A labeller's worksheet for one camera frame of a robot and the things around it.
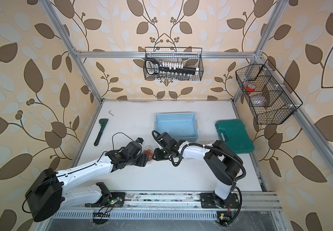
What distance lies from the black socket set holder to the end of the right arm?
0.39m

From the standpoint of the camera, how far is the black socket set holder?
826 millimetres

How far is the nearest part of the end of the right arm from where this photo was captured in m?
0.66
